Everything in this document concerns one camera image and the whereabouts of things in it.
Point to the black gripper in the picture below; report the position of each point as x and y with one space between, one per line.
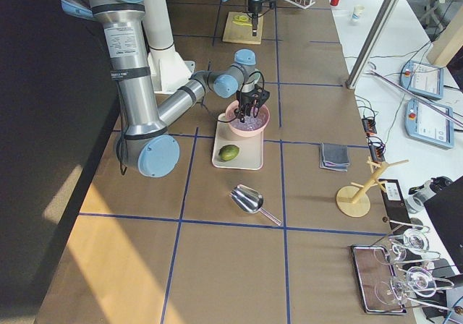
255 7
246 99

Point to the clear ice cubes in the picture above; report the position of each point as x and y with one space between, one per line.
250 123

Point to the pink bowl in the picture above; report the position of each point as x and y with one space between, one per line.
230 117

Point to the steel ice scoop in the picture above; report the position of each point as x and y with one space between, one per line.
251 201

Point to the bamboo cutting board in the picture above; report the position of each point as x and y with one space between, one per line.
241 34

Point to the yellow plastic knife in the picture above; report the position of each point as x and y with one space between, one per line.
242 23

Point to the green lime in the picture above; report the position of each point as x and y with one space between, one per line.
228 152

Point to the beige plastic tray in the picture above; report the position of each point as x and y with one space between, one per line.
250 155

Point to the folded grey cloth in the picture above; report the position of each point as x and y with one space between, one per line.
334 157

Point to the paper cup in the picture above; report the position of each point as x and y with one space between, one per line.
357 13

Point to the wooden mug tree stand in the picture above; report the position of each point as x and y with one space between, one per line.
352 200

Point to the far teach pendant tablet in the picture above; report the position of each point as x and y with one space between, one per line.
423 79

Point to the teach pendant tablet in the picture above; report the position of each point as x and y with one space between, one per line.
424 124
423 79

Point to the near teach pendant tablet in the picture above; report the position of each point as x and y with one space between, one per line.
424 124

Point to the black glass rack tray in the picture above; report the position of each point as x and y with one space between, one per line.
372 271

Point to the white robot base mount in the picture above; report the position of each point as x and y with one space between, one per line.
168 69

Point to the aluminium frame post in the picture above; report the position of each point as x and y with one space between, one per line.
371 40

